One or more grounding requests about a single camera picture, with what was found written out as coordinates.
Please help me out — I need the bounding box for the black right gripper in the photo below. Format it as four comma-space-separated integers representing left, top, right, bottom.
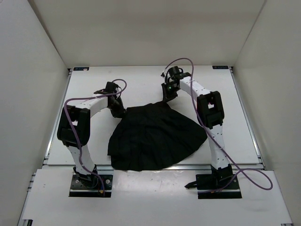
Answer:
161, 82, 180, 104

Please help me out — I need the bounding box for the black pleated skirt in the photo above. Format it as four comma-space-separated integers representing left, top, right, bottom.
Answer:
108, 102, 207, 171

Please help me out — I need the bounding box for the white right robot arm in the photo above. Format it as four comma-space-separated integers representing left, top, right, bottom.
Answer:
161, 66, 233, 189

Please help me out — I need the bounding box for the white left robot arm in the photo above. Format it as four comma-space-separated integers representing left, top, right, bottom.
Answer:
57, 82, 126, 192

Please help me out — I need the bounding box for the blue label sticker right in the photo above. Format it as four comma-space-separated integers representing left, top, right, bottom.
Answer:
212, 65, 229, 70

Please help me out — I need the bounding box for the blue label sticker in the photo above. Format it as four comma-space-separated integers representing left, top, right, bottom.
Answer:
73, 67, 89, 71
212, 65, 229, 70

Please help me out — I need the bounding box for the blue label sticker left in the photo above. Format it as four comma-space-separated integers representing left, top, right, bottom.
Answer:
73, 67, 89, 71

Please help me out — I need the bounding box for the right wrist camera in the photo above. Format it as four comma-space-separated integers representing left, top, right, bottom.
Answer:
166, 66, 183, 80

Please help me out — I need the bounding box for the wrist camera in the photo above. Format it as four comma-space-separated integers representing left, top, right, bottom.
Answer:
104, 81, 119, 94
166, 66, 183, 80

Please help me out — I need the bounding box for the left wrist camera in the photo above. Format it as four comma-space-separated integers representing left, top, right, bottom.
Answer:
104, 81, 119, 94

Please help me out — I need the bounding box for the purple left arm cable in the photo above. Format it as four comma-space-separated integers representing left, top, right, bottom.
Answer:
63, 79, 128, 194

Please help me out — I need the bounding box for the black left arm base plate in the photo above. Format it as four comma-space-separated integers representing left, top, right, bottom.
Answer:
69, 166, 113, 198

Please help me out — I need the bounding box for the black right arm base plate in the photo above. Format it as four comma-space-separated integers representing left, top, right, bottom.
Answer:
184, 165, 242, 199

